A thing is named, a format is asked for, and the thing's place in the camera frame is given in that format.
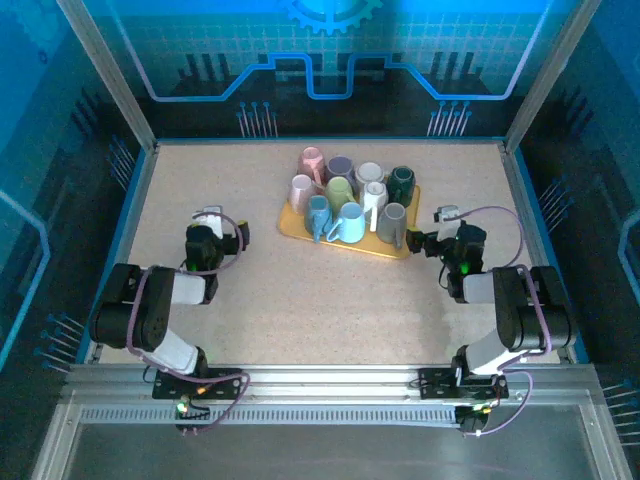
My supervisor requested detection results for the light green mug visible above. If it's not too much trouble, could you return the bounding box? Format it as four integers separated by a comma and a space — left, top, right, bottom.
323, 176, 360, 211

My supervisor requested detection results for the dark green mug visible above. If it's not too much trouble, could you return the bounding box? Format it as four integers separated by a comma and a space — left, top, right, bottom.
387, 166, 417, 207

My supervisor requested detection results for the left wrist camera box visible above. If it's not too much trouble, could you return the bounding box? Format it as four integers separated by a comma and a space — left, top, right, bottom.
192, 204, 224, 239

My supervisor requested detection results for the cream mug red inside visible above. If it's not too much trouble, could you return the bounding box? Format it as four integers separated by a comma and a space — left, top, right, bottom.
354, 161, 391, 189

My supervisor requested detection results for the aluminium frame post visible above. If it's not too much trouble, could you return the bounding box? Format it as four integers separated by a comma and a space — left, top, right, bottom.
503, 0, 604, 154
55, 0, 157, 151

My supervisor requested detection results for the aluminium table side rail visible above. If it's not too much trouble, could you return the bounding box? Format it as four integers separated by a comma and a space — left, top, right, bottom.
74, 142, 161, 365
499, 142, 577, 365

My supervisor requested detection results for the white mug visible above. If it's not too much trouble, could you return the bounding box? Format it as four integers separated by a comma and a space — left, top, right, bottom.
362, 180, 390, 234

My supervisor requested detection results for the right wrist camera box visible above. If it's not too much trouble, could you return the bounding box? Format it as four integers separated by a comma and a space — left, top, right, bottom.
433, 203, 464, 236

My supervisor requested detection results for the purple mug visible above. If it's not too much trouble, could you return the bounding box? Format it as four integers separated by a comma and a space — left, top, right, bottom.
325, 155, 357, 189

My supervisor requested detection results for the grey metal front panel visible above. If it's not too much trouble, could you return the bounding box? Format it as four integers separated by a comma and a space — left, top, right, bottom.
29, 399, 634, 480

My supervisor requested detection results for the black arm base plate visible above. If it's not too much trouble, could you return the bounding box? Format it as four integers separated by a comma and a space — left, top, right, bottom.
417, 367, 510, 401
151, 367, 245, 401

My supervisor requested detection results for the light blue mug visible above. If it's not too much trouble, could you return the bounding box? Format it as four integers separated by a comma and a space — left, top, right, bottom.
325, 201, 366, 245

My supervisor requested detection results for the pale pink mug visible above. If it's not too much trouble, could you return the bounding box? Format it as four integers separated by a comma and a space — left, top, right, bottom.
288, 173, 321, 214

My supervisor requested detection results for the aluminium mounting rail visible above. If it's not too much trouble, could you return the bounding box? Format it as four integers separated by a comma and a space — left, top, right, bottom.
62, 363, 604, 401

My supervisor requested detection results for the yellow tray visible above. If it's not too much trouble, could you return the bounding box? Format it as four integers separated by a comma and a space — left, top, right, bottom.
276, 182, 422, 260

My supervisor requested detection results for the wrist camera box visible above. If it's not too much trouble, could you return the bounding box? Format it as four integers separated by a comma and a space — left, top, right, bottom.
433, 203, 464, 236
192, 204, 224, 239

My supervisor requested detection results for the black controller box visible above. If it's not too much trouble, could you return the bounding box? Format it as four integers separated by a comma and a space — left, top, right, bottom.
174, 397, 211, 436
457, 404, 494, 436

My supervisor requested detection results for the grey mug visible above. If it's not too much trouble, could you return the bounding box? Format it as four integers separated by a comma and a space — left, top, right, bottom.
375, 202, 406, 251

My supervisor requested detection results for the slotted grey cable duct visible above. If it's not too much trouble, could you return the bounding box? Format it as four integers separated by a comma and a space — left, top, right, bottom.
78, 405, 464, 427

